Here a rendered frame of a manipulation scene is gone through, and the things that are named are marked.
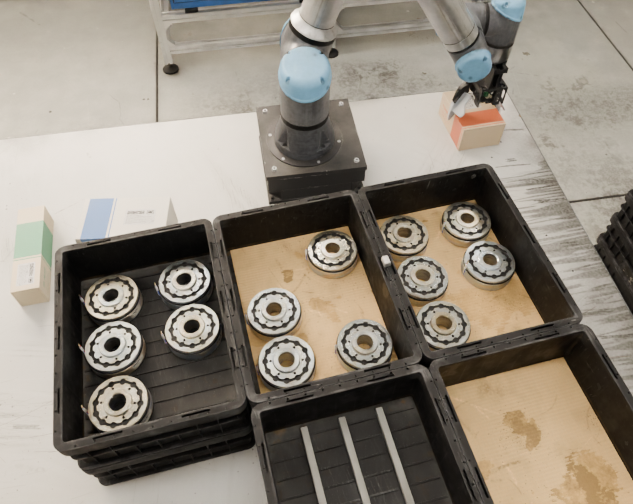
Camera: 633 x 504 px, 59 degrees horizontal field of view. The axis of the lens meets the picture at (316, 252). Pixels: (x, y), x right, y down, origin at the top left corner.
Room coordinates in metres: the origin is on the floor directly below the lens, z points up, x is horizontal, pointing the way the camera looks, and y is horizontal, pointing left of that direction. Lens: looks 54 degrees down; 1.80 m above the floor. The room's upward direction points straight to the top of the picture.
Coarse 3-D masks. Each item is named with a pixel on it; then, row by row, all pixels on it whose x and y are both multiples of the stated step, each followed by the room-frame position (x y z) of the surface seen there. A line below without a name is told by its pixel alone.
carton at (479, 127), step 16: (448, 96) 1.27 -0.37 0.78; (480, 112) 1.20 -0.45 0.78; (496, 112) 1.20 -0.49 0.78; (448, 128) 1.21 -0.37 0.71; (464, 128) 1.14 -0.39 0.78; (480, 128) 1.14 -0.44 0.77; (496, 128) 1.15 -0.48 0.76; (464, 144) 1.13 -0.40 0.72; (480, 144) 1.14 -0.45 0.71; (496, 144) 1.15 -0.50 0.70
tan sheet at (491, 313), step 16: (432, 208) 0.82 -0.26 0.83; (432, 224) 0.77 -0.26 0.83; (432, 240) 0.73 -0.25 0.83; (496, 240) 0.73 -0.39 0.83; (432, 256) 0.69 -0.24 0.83; (448, 256) 0.69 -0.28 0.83; (448, 272) 0.64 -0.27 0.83; (448, 288) 0.61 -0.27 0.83; (464, 288) 0.61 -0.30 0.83; (512, 288) 0.61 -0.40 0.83; (464, 304) 0.57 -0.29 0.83; (480, 304) 0.57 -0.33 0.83; (496, 304) 0.57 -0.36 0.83; (512, 304) 0.57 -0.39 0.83; (528, 304) 0.57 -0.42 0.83; (480, 320) 0.53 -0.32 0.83; (496, 320) 0.53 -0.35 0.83; (512, 320) 0.53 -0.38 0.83; (528, 320) 0.53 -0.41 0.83; (480, 336) 0.50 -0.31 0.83
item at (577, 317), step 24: (456, 168) 0.84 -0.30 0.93; (480, 168) 0.84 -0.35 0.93; (360, 192) 0.78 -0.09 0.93; (504, 192) 0.78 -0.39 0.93; (384, 240) 0.65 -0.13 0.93; (528, 240) 0.66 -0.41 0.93; (408, 312) 0.49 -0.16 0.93; (576, 312) 0.49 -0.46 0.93; (504, 336) 0.45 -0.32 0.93; (432, 360) 0.41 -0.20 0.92
